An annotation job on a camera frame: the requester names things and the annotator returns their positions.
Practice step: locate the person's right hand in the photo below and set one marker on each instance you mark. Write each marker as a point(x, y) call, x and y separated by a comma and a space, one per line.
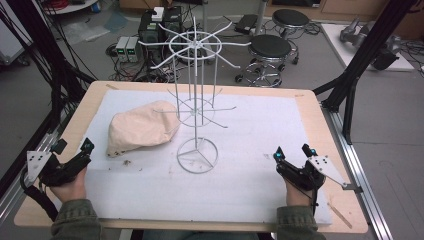
point(296, 196)

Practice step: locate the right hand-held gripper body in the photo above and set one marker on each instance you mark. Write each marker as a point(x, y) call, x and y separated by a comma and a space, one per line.
point(305, 173)

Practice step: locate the white floor board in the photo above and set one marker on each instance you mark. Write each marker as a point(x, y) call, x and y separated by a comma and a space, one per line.
point(340, 50)

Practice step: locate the black metal frame post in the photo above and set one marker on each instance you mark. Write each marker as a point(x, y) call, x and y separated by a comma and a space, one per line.
point(363, 56)
point(50, 53)

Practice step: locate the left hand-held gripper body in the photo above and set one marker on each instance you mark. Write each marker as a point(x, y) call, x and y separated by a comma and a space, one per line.
point(56, 171)

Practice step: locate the white foam mat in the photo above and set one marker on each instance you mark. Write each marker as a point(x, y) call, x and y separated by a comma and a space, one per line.
point(216, 186)

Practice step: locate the white box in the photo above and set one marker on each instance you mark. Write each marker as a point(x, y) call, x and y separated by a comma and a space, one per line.
point(157, 14)

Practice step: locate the person's left hand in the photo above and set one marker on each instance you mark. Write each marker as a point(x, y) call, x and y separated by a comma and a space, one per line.
point(70, 189)

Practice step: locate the thin wooden stick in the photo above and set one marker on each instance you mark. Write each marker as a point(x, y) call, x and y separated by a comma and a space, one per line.
point(340, 215)

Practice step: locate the aluminium rail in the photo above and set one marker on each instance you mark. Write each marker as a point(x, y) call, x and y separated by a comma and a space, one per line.
point(23, 173)
point(360, 166)

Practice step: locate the flat black box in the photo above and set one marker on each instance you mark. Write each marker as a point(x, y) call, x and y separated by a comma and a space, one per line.
point(246, 23)

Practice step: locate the grey robot device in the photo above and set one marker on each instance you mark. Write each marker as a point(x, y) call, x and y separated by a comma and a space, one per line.
point(370, 40)

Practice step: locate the beige cloth bag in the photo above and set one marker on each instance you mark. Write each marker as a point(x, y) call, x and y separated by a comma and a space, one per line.
point(141, 128)

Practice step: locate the black computer tower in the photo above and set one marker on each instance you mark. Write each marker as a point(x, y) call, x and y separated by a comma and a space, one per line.
point(159, 30)

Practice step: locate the grey bench power supply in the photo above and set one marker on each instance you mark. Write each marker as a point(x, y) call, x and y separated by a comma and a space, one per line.
point(121, 49)
point(132, 49)

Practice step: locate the black round stool chrome base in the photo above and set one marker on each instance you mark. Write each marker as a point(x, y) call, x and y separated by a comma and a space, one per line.
point(269, 58)
point(289, 20)

